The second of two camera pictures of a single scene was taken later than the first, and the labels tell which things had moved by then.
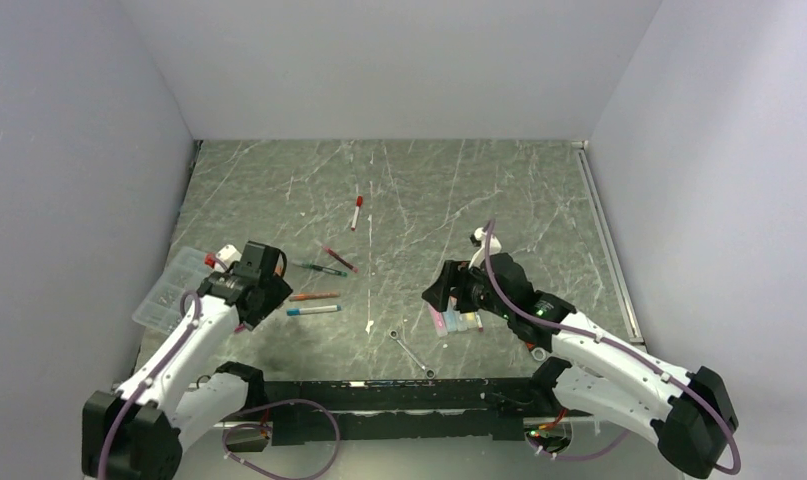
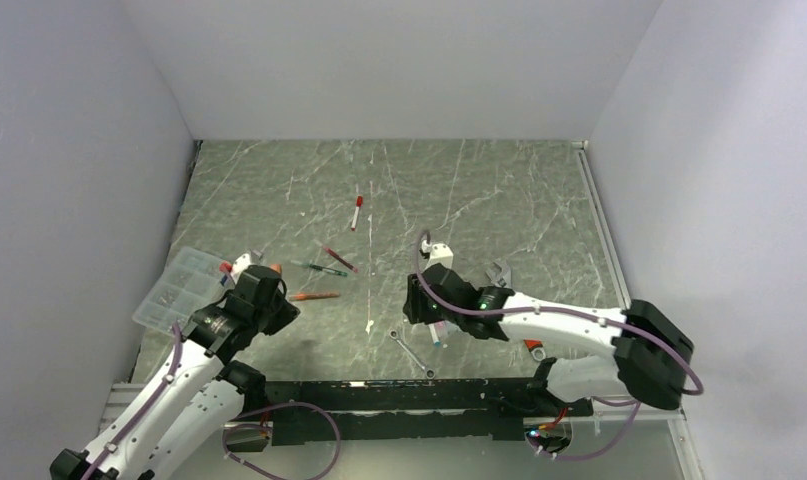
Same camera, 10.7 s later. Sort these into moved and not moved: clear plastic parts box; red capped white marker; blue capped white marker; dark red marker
Moved: blue capped white marker
Not moved: dark red marker; clear plastic parts box; red capped white marker
